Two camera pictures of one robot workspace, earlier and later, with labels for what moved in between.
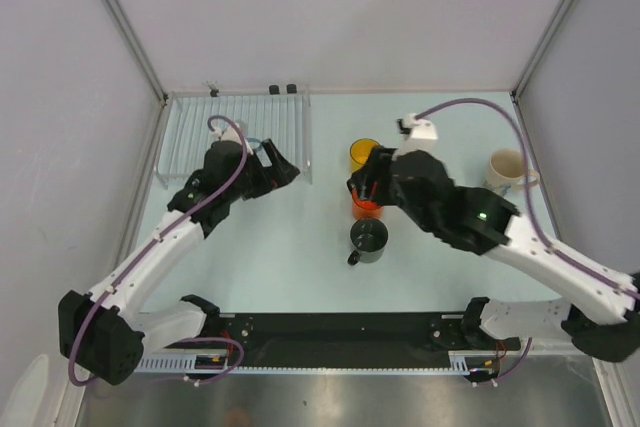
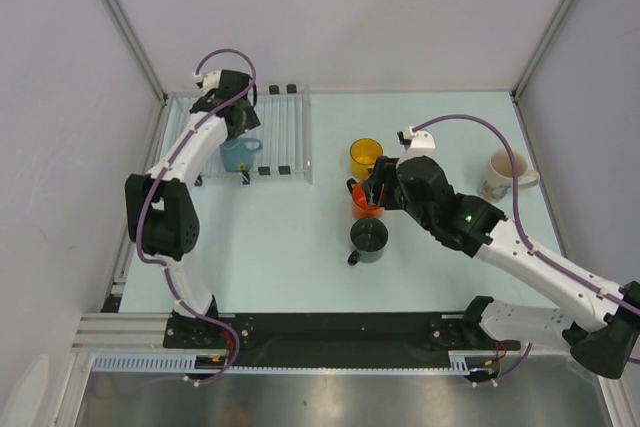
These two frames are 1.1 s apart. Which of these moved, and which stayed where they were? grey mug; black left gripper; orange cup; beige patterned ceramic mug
Moved: black left gripper
Stayed: beige patterned ceramic mug; grey mug; orange cup
